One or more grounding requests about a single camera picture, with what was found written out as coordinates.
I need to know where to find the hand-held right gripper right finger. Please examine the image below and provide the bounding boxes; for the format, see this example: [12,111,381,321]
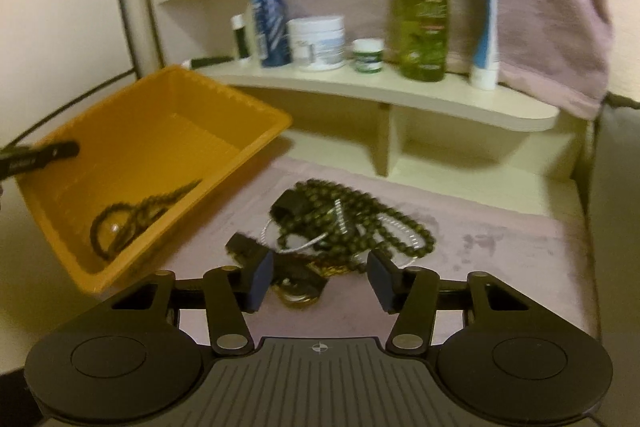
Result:
[366,251,531,354]

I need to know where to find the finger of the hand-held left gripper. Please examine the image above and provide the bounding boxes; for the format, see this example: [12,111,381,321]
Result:
[32,140,81,168]

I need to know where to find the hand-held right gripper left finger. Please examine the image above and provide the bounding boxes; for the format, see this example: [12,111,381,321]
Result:
[110,249,276,355]

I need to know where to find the black strap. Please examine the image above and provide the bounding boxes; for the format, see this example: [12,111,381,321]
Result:
[226,232,273,260]

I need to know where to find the silver bead chain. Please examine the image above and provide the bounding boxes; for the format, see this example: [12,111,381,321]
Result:
[260,202,423,258]

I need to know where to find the orange plastic tray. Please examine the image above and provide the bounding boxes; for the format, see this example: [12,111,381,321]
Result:
[12,64,293,295]

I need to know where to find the dark bead necklace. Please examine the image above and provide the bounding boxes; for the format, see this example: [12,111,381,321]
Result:
[270,179,437,273]

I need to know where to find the dark bead bracelet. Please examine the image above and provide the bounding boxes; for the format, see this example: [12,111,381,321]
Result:
[91,178,203,264]

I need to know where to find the pink cloth mat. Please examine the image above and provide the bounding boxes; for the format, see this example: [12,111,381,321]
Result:
[165,157,601,338]

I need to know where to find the thin green tube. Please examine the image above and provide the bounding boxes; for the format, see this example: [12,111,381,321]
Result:
[182,56,236,68]

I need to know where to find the cream wooden shelf unit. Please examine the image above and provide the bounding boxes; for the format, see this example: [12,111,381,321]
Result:
[145,0,586,208]

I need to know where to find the green lip balm stick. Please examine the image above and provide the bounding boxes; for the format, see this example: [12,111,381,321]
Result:
[231,13,251,60]

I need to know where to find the small green white jar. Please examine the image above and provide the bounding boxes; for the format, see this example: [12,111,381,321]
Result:
[352,38,386,74]

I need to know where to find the grey cushion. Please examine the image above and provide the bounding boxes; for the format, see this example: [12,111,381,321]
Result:
[585,91,640,358]

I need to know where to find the blue spray bottle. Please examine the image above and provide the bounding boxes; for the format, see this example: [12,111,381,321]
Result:
[250,0,292,68]

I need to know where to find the blue white tube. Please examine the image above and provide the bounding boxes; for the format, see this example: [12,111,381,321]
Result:
[469,0,501,90]

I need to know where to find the black cable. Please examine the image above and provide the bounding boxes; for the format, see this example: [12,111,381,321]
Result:
[10,67,138,148]

